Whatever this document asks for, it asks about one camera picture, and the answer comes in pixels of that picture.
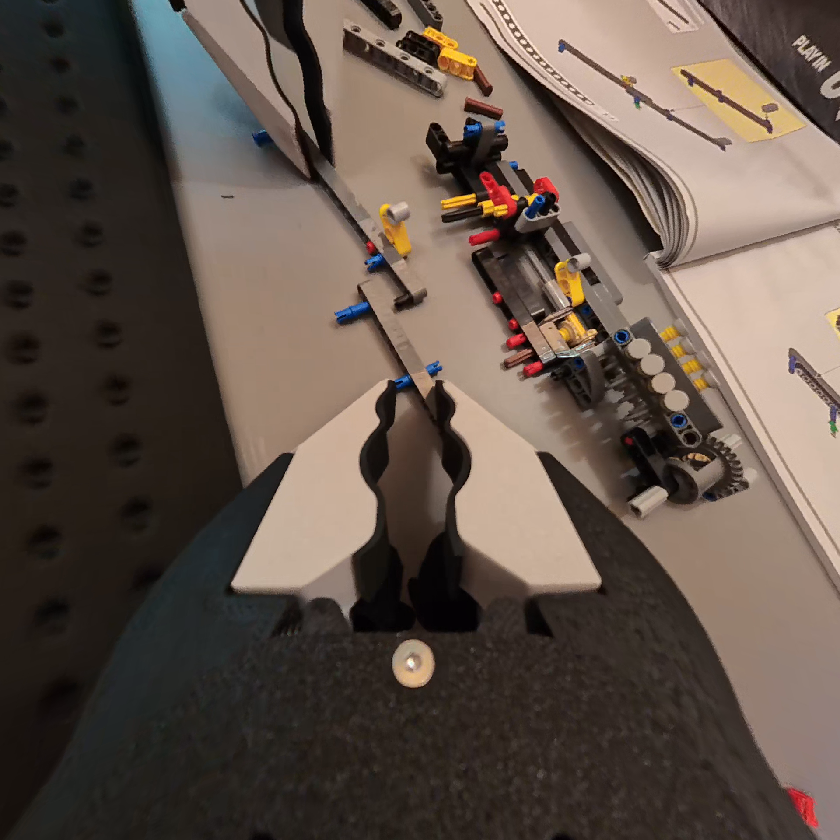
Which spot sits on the black dimpled mat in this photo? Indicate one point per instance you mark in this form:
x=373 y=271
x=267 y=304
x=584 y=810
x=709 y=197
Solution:
x=65 y=328

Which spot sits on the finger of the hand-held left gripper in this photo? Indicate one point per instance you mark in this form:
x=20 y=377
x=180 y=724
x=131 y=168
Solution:
x=289 y=72
x=249 y=85

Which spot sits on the open instruction booklet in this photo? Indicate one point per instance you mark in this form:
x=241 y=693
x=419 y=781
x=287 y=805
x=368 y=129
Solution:
x=722 y=164

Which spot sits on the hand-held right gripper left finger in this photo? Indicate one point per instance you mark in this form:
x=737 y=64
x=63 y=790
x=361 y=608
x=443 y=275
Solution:
x=308 y=518

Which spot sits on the brown lego pin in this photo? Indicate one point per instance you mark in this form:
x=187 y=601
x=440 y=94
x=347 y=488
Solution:
x=484 y=108
x=484 y=80

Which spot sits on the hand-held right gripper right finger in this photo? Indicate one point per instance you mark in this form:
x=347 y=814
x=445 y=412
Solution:
x=525 y=518

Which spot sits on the yellow lego connector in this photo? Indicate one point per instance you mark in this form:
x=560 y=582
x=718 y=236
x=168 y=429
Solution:
x=456 y=58

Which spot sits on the dark grey short lego beam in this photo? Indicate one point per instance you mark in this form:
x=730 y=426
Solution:
x=425 y=12

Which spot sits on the lego set box yellow car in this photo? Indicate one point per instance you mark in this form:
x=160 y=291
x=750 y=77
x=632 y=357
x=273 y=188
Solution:
x=787 y=52

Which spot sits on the light grey lego beam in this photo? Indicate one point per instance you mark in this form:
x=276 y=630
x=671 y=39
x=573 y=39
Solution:
x=394 y=59

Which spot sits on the grey lego beam yellow piece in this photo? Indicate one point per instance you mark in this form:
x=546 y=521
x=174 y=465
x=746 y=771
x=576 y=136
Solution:
x=354 y=210

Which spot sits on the blue lego pin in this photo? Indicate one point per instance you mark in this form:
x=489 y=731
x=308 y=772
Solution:
x=420 y=376
x=348 y=313

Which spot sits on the partly built lego chassis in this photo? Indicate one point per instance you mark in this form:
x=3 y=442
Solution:
x=558 y=295

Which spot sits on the black lego connector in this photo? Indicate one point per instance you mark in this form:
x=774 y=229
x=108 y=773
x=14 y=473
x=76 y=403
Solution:
x=417 y=47

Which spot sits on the black lego beam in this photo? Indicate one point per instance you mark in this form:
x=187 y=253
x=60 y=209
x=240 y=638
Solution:
x=384 y=12

